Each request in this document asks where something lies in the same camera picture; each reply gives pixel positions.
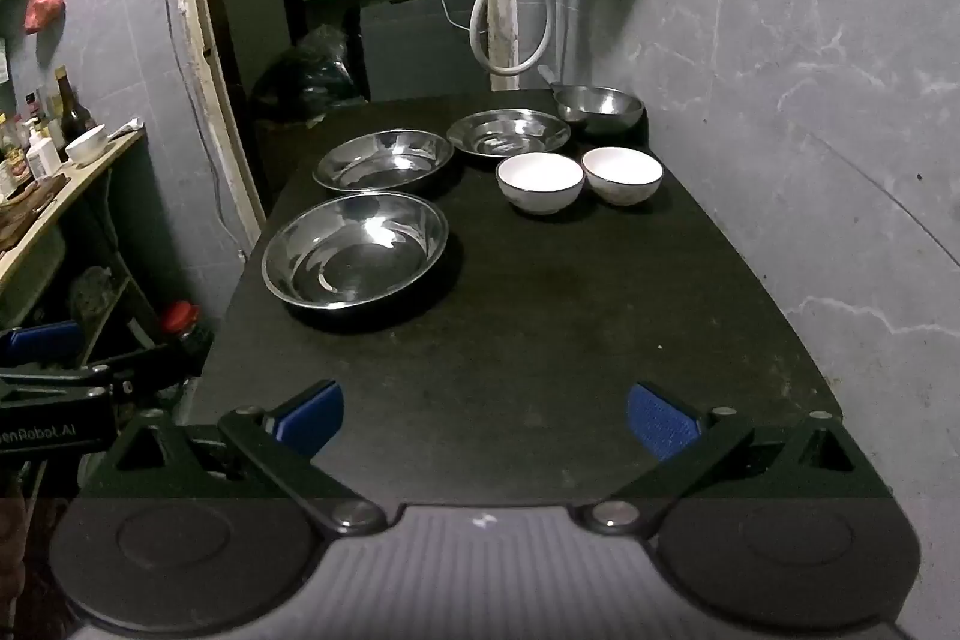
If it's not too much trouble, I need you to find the cluster of condiment bottles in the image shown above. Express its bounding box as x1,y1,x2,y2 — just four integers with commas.
0,92,46,199

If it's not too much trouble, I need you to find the red plastic bag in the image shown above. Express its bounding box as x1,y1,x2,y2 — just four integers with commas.
25,0,66,35

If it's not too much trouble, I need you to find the red-capped dark bottle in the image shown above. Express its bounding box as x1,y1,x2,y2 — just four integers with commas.
161,301,215,378

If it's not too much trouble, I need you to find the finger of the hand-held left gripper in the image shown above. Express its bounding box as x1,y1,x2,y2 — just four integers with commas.
0,321,85,372
82,332,215,416

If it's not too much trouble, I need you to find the shallow steel plate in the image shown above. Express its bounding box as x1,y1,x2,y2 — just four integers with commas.
448,109,573,161

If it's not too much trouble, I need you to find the wooden side shelf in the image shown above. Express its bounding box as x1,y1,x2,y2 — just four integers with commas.
0,128,147,281

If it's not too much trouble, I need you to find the white bowl on shelf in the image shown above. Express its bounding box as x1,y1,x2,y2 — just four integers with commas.
65,124,108,165

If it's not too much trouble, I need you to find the dark glass bottle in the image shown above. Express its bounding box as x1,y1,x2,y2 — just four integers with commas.
52,66,92,161

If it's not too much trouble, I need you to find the white ceramic bowl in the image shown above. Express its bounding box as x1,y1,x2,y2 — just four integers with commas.
496,152,585,215
581,146,664,206

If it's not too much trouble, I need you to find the black trash bag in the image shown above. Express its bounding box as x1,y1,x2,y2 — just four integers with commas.
251,26,368,124

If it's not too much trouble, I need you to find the black wall cable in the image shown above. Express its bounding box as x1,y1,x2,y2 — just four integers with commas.
152,0,248,259

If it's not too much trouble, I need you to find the dark cabinet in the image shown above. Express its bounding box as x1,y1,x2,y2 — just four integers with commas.
358,0,492,101

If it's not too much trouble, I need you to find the white plastic bottle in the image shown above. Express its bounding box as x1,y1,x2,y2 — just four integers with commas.
27,124,61,180

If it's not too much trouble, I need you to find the wooden cutting board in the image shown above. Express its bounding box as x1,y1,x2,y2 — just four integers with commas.
0,173,70,251

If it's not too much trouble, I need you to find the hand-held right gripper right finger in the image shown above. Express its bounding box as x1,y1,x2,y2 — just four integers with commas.
577,381,890,534

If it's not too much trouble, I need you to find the small steel bowl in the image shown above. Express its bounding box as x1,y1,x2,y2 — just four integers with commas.
553,85,646,135

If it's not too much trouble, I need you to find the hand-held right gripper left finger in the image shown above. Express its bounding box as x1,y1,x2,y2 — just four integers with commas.
82,380,387,536

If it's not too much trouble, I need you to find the white hose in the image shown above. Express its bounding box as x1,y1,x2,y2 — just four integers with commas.
470,0,560,80

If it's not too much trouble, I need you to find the thin white cable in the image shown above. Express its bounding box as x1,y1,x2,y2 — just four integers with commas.
439,0,488,37

